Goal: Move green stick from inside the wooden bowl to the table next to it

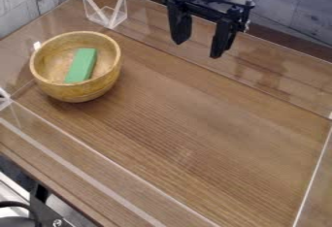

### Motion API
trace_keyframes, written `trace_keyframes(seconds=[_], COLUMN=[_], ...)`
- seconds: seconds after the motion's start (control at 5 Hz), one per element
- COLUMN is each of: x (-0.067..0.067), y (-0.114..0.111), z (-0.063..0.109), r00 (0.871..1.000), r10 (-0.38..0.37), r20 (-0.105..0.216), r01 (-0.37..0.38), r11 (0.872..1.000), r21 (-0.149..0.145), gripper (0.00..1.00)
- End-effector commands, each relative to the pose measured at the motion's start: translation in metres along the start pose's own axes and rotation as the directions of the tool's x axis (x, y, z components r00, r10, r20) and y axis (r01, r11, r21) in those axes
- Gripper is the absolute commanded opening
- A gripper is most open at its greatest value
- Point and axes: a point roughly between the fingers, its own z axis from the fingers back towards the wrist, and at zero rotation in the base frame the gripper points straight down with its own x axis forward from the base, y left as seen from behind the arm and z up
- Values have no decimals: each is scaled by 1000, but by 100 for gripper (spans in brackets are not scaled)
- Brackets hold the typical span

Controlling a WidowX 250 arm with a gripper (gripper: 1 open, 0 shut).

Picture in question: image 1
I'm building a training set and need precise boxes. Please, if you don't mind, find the clear acrylic corner bracket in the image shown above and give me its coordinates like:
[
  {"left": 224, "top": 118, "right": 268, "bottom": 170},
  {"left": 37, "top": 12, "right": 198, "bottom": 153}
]
[{"left": 83, "top": 0, "right": 127, "bottom": 29}]

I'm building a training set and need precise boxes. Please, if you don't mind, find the green stick block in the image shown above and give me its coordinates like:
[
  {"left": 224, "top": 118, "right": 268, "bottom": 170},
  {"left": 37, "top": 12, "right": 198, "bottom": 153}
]
[{"left": 64, "top": 48, "right": 98, "bottom": 83}]

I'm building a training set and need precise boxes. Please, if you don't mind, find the clear acrylic left bracket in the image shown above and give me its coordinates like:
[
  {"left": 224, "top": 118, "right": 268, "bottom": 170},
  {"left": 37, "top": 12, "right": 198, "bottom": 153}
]
[{"left": 0, "top": 87, "right": 12, "bottom": 112}]

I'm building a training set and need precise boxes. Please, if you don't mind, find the black cable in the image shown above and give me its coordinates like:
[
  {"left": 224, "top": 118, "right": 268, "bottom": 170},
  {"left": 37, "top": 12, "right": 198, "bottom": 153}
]
[{"left": 0, "top": 200, "right": 32, "bottom": 211}]

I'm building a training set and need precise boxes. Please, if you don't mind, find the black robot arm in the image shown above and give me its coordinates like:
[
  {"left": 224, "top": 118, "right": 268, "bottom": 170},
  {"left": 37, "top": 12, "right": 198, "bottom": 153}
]
[{"left": 163, "top": 0, "right": 256, "bottom": 58}]

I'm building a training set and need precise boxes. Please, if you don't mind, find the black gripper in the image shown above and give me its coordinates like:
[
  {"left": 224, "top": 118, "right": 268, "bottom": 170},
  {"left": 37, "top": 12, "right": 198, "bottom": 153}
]
[{"left": 165, "top": 0, "right": 256, "bottom": 58}]

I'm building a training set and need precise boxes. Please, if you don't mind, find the black table leg frame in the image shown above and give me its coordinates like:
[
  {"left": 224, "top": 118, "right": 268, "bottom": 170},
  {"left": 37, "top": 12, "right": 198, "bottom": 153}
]
[{"left": 29, "top": 183, "right": 75, "bottom": 227}]

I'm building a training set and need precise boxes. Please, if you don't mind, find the wooden bowl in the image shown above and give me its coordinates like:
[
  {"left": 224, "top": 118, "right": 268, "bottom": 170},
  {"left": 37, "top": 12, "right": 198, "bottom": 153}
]
[{"left": 28, "top": 31, "right": 122, "bottom": 103}]

